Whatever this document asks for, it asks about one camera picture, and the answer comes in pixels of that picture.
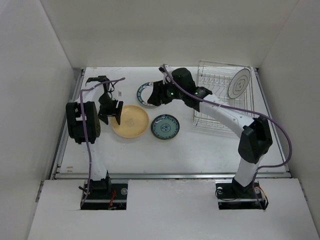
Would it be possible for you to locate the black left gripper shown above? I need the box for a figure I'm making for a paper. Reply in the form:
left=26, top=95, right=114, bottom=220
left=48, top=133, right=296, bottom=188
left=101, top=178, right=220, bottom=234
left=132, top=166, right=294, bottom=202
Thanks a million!
left=98, top=92, right=122, bottom=125

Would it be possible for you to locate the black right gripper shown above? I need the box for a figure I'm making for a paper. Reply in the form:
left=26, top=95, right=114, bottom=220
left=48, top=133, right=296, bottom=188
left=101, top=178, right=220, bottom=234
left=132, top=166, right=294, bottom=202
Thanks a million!
left=147, top=77, right=185, bottom=107

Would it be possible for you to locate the white blue rimmed plate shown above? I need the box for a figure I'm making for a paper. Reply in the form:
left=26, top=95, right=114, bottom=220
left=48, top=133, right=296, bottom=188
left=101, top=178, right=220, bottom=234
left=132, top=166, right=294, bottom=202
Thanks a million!
left=136, top=82, right=156, bottom=108

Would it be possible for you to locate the dark green patterned plate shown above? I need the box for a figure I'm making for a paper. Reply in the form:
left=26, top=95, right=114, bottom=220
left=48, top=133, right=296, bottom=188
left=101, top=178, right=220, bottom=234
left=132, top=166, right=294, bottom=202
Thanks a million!
left=150, top=114, right=180, bottom=141

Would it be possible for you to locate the metal wire dish rack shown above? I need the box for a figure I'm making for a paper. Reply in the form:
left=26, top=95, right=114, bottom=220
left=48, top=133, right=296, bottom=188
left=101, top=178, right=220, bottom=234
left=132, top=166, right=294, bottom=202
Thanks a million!
left=191, top=59, right=256, bottom=128

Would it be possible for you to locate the grey white lined plate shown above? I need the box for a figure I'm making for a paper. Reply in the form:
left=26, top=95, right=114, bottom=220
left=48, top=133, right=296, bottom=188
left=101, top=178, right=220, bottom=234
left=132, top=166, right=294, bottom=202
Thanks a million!
left=227, top=68, right=251, bottom=99

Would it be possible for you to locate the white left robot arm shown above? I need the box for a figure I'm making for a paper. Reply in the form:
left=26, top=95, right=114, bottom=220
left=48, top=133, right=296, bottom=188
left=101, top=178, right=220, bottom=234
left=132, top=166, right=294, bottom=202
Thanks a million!
left=65, top=75, right=149, bottom=199

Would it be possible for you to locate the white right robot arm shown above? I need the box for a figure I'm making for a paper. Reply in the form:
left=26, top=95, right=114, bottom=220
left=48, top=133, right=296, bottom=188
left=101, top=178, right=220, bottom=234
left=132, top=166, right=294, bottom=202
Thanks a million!
left=159, top=64, right=273, bottom=197

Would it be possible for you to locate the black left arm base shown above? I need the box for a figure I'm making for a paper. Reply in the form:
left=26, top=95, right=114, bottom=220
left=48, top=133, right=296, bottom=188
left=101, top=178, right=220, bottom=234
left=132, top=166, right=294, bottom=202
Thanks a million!
left=79, top=182, right=128, bottom=211

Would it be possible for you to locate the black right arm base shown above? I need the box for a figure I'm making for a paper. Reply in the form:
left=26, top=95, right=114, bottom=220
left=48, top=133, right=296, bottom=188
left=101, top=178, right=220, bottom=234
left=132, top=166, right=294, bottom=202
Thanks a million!
left=215, top=182, right=269, bottom=210

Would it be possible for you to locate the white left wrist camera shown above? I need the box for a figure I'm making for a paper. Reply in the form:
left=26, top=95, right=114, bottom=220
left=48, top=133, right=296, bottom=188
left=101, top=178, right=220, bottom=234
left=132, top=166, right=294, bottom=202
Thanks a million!
left=116, top=91, right=123, bottom=97

